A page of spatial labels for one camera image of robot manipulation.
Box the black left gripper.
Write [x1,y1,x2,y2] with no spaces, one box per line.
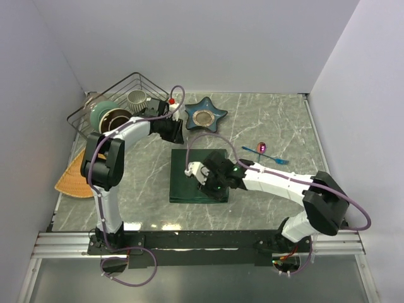
[158,116,184,145]

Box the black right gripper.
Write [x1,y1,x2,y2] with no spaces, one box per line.
[197,170,229,202]

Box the dark green cloth napkin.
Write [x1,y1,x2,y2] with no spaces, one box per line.
[169,149,229,204]

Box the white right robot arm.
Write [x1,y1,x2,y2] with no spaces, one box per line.
[187,151,349,252]

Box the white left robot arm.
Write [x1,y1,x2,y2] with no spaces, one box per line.
[80,98,184,254]

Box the blue star-shaped ceramic dish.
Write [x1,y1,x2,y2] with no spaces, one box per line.
[185,97,228,133]

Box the striped grey ceramic mug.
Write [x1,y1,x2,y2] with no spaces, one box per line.
[126,90,150,113]

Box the iridescent rainbow metal spoon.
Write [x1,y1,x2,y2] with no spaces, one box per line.
[256,142,266,154]

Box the blue metal fork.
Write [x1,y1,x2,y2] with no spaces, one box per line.
[242,146,290,165]

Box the dark brown ceramic bowl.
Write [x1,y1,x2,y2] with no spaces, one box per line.
[98,108,132,133]

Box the green ceramic bowl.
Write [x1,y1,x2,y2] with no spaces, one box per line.
[90,100,120,131]

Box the clear glass jar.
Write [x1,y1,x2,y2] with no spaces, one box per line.
[81,92,104,123]

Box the orange woven fan-shaped mat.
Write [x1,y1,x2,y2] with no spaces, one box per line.
[54,149,93,198]

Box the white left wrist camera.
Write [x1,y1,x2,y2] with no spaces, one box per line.
[169,98,183,121]

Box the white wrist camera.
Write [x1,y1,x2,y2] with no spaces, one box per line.
[184,162,210,185]
[169,98,183,121]

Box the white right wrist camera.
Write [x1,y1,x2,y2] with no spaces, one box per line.
[184,162,210,185]

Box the black wire dish rack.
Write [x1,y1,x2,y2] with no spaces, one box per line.
[66,72,169,140]

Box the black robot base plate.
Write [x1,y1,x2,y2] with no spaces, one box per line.
[87,230,311,269]

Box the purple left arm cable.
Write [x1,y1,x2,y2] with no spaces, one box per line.
[87,85,186,288]

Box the aluminium frame rail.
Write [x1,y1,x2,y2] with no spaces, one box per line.
[31,232,90,259]

